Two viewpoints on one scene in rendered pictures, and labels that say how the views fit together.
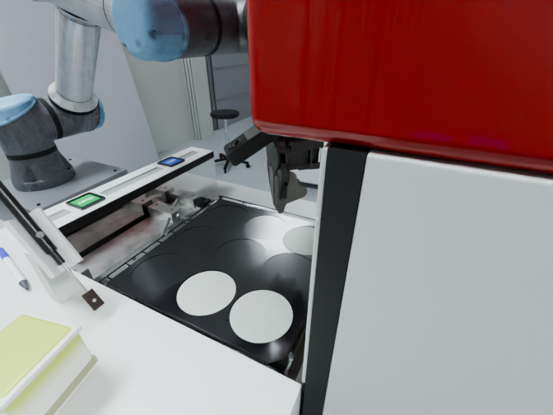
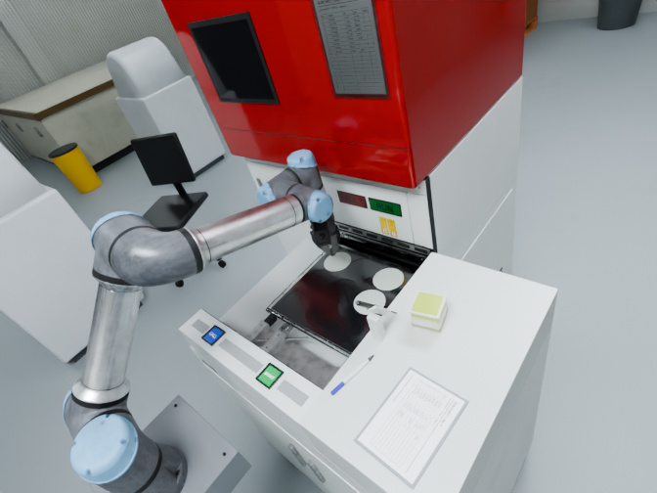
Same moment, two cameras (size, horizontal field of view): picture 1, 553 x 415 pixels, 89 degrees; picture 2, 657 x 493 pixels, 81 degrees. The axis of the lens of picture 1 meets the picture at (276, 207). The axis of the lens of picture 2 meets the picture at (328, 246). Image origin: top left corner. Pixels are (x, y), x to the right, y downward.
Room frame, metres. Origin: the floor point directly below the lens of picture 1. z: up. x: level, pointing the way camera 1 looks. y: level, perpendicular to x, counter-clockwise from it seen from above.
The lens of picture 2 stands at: (0.06, 0.87, 1.78)
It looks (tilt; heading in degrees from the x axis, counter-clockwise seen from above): 38 degrees down; 295
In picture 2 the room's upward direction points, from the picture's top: 19 degrees counter-clockwise
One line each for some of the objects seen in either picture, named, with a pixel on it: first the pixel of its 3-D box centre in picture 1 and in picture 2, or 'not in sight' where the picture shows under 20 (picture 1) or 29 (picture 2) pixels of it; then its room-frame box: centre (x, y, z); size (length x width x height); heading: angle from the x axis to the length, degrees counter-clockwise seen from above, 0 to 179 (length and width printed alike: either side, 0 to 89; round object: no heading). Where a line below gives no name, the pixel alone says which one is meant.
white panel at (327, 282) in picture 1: (382, 184); (330, 208); (0.51, -0.21, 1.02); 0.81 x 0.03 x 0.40; 154
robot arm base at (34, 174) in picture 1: (39, 164); (145, 473); (0.77, 0.69, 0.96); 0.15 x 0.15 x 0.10
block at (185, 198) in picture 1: (186, 198); (257, 333); (0.68, 0.25, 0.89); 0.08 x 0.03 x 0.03; 64
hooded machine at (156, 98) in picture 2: not in sight; (164, 111); (3.22, -2.83, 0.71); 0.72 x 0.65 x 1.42; 152
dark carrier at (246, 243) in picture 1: (240, 254); (342, 291); (0.44, 0.07, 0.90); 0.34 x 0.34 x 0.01; 64
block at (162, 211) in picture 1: (164, 211); (274, 343); (0.61, 0.28, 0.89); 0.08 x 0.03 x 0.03; 64
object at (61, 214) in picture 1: (140, 203); (249, 369); (0.66, 0.37, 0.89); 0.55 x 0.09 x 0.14; 154
